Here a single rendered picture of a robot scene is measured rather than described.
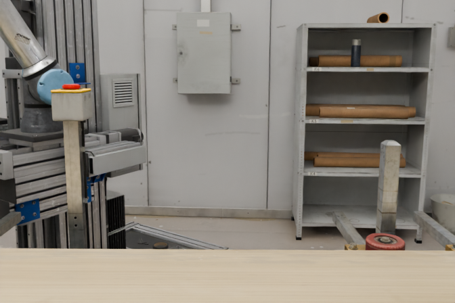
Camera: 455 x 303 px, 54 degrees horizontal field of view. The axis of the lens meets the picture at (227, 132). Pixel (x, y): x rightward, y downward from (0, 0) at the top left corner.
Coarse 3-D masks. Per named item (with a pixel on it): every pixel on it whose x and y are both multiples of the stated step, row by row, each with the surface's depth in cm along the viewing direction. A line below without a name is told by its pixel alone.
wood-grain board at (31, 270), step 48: (0, 288) 75; (48, 288) 75; (96, 288) 76; (144, 288) 76; (192, 288) 76; (240, 288) 76; (288, 288) 76; (336, 288) 76; (384, 288) 76; (432, 288) 76
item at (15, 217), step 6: (6, 216) 133; (12, 216) 133; (18, 216) 136; (0, 222) 129; (6, 222) 129; (12, 222) 133; (18, 222) 136; (0, 228) 126; (6, 228) 129; (0, 234) 126
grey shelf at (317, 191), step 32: (320, 32) 343; (352, 32) 341; (384, 32) 340; (416, 32) 333; (416, 64) 332; (320, 96) 350; (352, 96) 349; (384, 96) 347; (416, 96) 331; (320, 128) 354; (352, 128) 353; (384, 128) 351; (416, 128) 330; (416, 160) 329; (320, 192) 362; (352, 192) 361; (416, 192) 328; (320, 224) 322; (352, 224) 320; (416, 224) 320
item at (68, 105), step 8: (88, 88) 105; (56, 96) 99; (64, 96) 99; (72, 96) 99; (80, 96) 98; (88, 96) 103; (56, 104) 99; (64, 104) 99; (72, 104) 99; (80, 104) 99; (88, 104) 103; (56, 112) 99; (64, 112) 99; (72, 112) 99; (80, 112) 99; (88, 112) 103; (56, 120) 100; (64, 120) 100; (72, 120) 99; (80, 120) 99
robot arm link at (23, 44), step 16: (0, 0) 131; (0, 16) 132; (16, 16) 135; (0, 32) 135; (16, 32) 135; (16, 48) 136; (32, 48) 138; (32, 64) 139; (48, 64) 140; (32, 80) 140; (48, 80) 140; (64, 80) 143; (48, 96) 141
